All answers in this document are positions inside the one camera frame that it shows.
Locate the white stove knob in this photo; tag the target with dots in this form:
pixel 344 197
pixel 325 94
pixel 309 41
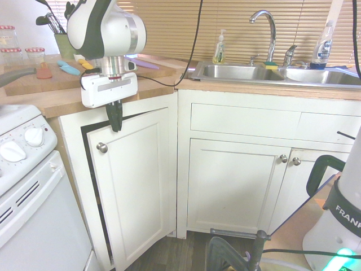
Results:
pixel 12 152
pixel 34 136

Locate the white sink cabinet door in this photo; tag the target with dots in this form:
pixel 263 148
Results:
pixel 234 189
pixel 293 194

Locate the white corner cabinet door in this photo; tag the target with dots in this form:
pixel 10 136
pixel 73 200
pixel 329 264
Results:
pixel 132 180

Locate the white false drawer front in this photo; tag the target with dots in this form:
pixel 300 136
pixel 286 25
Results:
pixel 327 127
pixel 245 120

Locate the clear hand soap dispenser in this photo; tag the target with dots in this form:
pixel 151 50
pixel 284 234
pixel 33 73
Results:
pixel 219 50

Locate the purple knife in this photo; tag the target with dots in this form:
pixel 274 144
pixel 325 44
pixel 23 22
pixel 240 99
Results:
pixel 144 63

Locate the tall jar red checkered lid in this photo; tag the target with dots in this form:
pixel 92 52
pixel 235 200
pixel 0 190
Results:
pixel 7 38

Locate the green utensil holder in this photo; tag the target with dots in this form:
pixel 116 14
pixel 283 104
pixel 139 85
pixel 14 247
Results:
pixel 62 46

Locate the black kitchen spoon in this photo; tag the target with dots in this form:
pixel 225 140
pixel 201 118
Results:
pixel 42 20

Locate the wooden robot mounting board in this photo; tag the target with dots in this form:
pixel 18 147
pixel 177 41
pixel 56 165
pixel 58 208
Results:
pixel 293 223

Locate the chrome gooseneck faucet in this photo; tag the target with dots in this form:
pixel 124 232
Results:
pixel 272 36

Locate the chrome sink sprayer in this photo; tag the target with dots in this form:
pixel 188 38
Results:
pixel 253 60

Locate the yellow knife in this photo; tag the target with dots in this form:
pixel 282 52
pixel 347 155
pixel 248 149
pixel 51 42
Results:
pixel 86 64

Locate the wooden cutting board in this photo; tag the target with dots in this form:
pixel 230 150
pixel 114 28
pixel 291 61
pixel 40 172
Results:
pixel 65 82

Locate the chrome faucet lever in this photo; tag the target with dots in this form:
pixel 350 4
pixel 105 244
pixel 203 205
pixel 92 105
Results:
pixel 289 55

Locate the dark green C-clamp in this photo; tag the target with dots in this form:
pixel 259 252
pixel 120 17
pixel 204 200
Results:
pixel 313 175

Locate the white kitchen cabinet frame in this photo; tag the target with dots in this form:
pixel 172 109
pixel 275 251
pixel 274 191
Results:
pixel 182 169

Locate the short jar red checkered lid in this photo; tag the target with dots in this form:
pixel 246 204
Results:
pixel 35 55
pixel 11 56

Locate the yellow green sponge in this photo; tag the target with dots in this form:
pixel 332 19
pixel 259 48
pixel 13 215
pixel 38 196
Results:
pixel 270 66

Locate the clear dish soap bottle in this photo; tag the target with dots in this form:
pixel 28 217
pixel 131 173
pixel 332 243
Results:
pixel 323 46

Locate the black zip tie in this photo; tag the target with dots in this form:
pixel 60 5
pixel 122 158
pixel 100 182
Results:
pixel 345 135

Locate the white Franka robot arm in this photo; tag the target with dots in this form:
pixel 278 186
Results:
pixel 112 25

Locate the white stove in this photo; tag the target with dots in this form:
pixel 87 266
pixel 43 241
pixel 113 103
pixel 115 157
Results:
pixel 42 220

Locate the stainless steel double sink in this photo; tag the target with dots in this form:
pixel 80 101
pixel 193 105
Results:
pixel 242 73

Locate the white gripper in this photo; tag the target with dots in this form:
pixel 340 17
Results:
pixel 110 90

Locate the round silver door knob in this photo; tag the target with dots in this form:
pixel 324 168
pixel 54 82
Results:
pixel 283 158
pixel 102 147
pixel 295 161

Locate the dark kitchen spatula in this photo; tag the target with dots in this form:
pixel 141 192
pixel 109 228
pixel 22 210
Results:
pixel 69 9

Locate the metal whisk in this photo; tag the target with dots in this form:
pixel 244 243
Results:
pixel 54 24

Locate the wooden window blinds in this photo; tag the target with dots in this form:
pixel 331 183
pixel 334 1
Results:
pixel 175 28

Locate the grey metal C-clamp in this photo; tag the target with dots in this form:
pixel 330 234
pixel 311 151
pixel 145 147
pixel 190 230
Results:
pixel 225 251

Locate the teal knife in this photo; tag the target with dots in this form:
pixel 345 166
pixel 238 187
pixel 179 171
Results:
pixel 69 68

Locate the salmon pink scraper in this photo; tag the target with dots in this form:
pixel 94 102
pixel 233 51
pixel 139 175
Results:
pixel 44 73

